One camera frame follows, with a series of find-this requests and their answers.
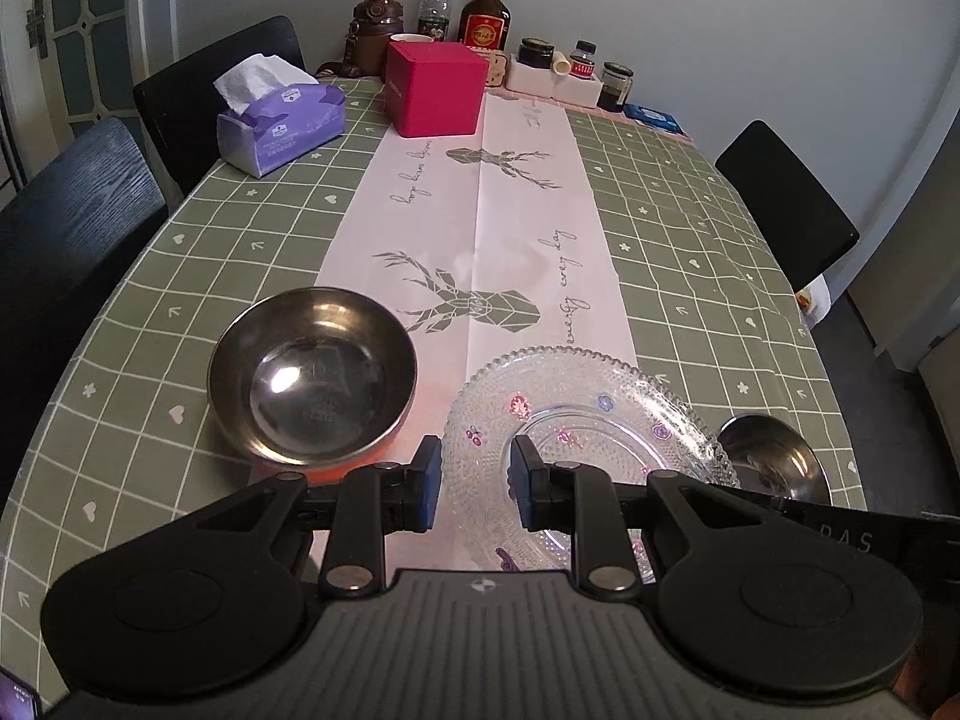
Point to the pink box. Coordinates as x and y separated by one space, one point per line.
435 90

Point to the small steel bowl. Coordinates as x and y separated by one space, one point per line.
772 450

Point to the white foam box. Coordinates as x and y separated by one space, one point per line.
532 82

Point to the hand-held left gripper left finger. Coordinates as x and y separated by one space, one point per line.
429 484

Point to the amber liquor bottle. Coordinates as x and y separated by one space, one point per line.
484 26

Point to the brown helmet-shaped bottle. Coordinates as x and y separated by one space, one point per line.
371 22

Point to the beige small box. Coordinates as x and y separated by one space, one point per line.
495 67

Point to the black jar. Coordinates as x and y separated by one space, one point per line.
534 51

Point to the red-label ink bottle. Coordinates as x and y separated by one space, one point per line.
583 67

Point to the dark glass jar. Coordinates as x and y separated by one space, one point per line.
616 86

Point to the black wooden chair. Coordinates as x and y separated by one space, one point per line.
787 202
67 240
217 75

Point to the white plastic bag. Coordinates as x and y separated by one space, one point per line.
817 300

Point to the purple tissue pack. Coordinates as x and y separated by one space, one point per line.
292 124

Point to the glass panel door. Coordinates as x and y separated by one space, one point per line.
82 30

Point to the clear plastic water bottle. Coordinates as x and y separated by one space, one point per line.
433 7

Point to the clear glass plate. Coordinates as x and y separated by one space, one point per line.
600 420

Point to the large steel bowl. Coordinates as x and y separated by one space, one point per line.
315 382

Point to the white small tube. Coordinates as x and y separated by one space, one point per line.
562 65

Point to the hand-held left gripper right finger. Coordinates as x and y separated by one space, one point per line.
519 484

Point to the green checked tablecloth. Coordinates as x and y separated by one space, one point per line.
225 255

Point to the blue flat box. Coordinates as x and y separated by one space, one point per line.
652 116

